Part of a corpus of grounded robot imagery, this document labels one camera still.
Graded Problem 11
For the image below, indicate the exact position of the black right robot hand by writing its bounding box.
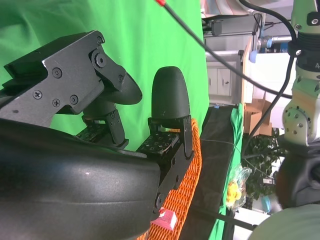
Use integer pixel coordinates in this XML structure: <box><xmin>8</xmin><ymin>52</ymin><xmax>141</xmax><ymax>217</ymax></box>
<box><xmin>0</xmin><ymin>29</ymin><xmax>195</xmax><ymax>240</ymax></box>

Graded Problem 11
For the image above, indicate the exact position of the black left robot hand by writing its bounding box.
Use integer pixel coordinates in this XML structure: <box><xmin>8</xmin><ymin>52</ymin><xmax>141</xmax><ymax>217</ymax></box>
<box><xmin>274</xmin><ymin>143</ymin><xmax>320</xmax><ymax>210</ymax></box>

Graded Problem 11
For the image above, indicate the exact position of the pink cake with cherry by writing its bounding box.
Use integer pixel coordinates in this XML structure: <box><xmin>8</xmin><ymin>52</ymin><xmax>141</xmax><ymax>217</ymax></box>
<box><xmin>150</xmin><ymin>209</ymin><xmax>178</xmax><ymax>230</ymax></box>

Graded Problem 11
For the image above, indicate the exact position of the orange wicker basket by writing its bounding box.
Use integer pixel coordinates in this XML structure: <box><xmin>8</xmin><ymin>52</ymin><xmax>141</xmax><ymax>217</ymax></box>
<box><xmin>136</xmin><ymin>117</ymin><xmax>203</xmax><ymax>240</ymax></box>

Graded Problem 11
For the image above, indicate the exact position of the green leafy potted plant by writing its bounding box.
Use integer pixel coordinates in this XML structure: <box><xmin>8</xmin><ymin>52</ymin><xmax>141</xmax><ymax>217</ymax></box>
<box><xmin>241</xmin><ymin>128</ymin><xmax>288</xmax><ymax>201</ymax></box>

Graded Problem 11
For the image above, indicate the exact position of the plastic bag of yellow toys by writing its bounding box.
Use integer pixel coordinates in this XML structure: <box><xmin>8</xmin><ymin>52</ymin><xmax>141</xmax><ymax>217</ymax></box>
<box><xmin>224</xmin><ymin>163</ymin><xmax>253</xmax><ymax>210</ymax></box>

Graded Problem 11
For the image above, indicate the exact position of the green cloth with cartoon print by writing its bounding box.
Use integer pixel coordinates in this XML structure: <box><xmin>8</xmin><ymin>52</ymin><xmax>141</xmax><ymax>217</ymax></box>
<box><xmin>206</xmin><ymin>103</ymin><xmax>245</xmax><ymax>240</ymax></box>

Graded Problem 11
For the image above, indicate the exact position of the black boom pole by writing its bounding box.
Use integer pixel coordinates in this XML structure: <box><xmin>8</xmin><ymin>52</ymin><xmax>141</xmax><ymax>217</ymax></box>
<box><xmin>192</xmin><ymin>206</ymin><xmax>260</xmax><ymax>231</ymax></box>

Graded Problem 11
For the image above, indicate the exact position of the black backdrop cloth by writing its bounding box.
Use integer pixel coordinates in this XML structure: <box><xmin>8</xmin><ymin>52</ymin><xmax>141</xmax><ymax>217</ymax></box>
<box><xmin>178</xmin><ymin>106</ymin><xmax>238</xmax><ymax>240</ymax></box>

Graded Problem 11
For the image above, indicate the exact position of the white drawer cabinet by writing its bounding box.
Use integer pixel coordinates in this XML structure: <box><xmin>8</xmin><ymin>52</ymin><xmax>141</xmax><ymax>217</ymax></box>
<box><xmin>206</xmin><ymin>51</ymin><xmax>245</xmax><ymax>105</ymax></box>

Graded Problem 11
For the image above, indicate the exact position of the green tablecloth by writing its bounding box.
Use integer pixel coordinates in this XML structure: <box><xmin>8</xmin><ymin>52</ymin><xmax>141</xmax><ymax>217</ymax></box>
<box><xmin>0</xmin><ymin>0</ymin><xmax>212</xmax><ymax>153</ymax></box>

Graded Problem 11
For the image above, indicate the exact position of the person in striped shirt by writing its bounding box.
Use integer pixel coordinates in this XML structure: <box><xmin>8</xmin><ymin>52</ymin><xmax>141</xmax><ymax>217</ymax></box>
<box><xmin>199</xmin><ymin>0</ymin><xmax>253</xmax><ymax>16</ymax></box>

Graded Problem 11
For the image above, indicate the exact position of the thin grey cable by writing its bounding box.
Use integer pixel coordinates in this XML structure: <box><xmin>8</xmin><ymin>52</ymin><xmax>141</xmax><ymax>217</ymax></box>
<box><xmin>201</xmin><ymin>138</ymin><xmax>273</xmax><ymax>177</ymax></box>

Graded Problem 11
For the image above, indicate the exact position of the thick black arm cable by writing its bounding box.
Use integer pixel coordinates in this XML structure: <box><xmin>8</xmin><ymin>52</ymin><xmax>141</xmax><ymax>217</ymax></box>
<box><xmin>238</xmin><ymin>0</ymin><xmax>300</xmax><ymax>158</ymax></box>

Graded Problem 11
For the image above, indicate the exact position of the black cable red tip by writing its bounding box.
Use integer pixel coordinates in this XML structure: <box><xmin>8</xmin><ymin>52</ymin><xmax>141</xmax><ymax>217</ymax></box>
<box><xmin>155</xmin><ymin>0</ymin><xmax>294</xmax><ymax>99</ymax></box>

